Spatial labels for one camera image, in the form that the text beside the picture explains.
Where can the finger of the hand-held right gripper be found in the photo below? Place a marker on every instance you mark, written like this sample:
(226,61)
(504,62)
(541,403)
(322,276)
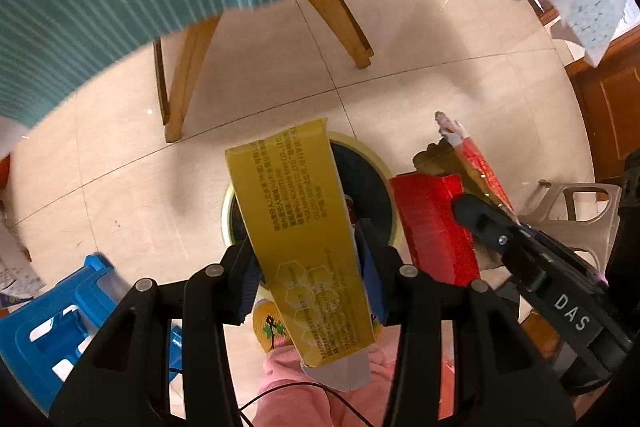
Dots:
(482,217)

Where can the red box brown inside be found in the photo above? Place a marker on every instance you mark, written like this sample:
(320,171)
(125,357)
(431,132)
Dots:
(430,227)

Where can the wooden door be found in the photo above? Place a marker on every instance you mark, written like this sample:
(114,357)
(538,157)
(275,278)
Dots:
(610,117)

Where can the red white pouch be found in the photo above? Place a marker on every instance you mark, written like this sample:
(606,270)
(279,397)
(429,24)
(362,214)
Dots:
(480,167)

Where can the wooden table leg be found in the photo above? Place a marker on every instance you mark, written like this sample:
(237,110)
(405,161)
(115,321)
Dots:
(187,77)
(345,27)

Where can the black bin yellow rim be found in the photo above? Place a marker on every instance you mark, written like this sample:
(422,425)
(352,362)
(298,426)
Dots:
(365,192)

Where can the white printed paper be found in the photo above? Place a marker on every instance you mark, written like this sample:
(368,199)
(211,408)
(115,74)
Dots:
(15,277)

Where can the pink cloth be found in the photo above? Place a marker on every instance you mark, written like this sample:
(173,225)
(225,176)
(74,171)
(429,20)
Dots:
(295,402)

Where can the yellow carton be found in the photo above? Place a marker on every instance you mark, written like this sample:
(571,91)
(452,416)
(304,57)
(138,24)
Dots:
(300,232)

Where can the grey plastic stool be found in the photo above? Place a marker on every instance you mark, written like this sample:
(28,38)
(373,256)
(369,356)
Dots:
(585,207)

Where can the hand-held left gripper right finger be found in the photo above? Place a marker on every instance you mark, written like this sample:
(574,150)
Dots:
(372,287)

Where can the blue plastic stool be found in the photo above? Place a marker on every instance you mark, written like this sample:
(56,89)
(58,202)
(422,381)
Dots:
(45,322)

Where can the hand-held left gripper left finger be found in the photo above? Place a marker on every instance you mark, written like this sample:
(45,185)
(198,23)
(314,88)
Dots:
(247,287)

